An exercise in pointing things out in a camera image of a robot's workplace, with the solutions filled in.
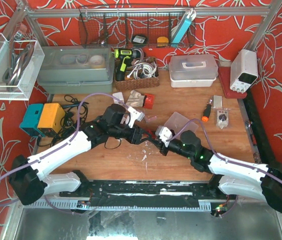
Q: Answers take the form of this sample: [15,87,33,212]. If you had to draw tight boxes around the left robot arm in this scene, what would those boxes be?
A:
[9,104,147,206]

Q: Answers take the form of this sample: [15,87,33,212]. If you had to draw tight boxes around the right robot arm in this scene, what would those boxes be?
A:
[155,126,282,213]

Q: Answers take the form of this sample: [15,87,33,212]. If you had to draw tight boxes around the beige work glove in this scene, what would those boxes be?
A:
[126,90,146,108]

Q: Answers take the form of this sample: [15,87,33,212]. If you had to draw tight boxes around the red plastic block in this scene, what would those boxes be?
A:
[143,93,155,110]

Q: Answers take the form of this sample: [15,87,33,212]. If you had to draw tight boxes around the white power adapter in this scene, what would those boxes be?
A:
[112,92,125,104]

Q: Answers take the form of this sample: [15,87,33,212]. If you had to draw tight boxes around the wicker basket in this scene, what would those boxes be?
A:
[113,57,160,91]

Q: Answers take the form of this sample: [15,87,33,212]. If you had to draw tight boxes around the packaged dial gauge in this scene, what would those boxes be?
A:
[216,108,230,130]

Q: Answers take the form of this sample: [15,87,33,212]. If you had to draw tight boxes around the small metal plate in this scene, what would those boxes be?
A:
[212,95,222,109]

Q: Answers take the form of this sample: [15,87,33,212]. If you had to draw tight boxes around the white lidded storage box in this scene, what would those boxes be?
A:
[169,54,218,88]

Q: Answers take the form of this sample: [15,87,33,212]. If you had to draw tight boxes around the yellow box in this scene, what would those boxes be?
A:
[38,103,65,138]

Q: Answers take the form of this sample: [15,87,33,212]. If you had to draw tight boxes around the grey plastic toolbox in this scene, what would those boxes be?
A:
[37,46,115,94]

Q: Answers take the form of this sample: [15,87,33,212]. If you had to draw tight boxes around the yellow tape measure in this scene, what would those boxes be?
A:
[157,36,169,48]

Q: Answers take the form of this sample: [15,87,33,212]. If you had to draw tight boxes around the red mat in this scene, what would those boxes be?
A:
[217,65,248,99]

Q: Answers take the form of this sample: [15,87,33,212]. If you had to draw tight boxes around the teal box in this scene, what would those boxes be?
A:
[19,103,45,137]

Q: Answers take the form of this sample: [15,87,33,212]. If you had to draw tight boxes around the white power supply unit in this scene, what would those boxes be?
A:
[229,49,258,94]

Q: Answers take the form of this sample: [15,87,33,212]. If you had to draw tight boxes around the blue white book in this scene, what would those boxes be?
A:
[171,8,197,47]

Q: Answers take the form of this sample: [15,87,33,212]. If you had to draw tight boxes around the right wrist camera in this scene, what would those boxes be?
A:
[155,125,173,147]

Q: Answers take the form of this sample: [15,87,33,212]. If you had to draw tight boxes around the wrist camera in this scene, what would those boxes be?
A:
[124,106,145,128]
[155,125,173,147]

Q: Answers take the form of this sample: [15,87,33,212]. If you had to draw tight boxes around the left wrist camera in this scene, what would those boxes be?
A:
[124,106,145,128]

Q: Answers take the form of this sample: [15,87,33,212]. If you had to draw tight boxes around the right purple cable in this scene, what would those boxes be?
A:
[165,118,282,218]

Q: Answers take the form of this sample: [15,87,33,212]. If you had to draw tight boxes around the purple cable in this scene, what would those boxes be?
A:
[165,118,282,218]
[0,92,131,216]

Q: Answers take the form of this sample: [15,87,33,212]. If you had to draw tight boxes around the orange handled screwdriver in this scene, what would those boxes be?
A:
[201,99,213,122]

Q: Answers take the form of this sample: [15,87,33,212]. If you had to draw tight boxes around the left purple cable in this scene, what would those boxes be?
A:
[0,92,131,216]

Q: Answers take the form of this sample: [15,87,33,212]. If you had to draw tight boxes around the black power cable bundle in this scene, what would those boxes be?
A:
[37,94,90,146]

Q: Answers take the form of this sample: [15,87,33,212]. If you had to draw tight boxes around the white cables in basket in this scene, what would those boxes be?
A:
[128,62,158,80]

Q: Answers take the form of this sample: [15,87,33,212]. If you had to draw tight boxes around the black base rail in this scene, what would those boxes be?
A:
[59,180,227,209]

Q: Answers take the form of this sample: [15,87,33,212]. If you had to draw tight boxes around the green cordless drill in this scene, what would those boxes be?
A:
[114,48,143,82]

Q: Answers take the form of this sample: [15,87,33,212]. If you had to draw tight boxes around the black wire shelf basket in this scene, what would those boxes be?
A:
[79,3,196,48]

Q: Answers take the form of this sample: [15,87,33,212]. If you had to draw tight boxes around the clear acrylic wall bin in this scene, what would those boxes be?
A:
[0,34,45,101]

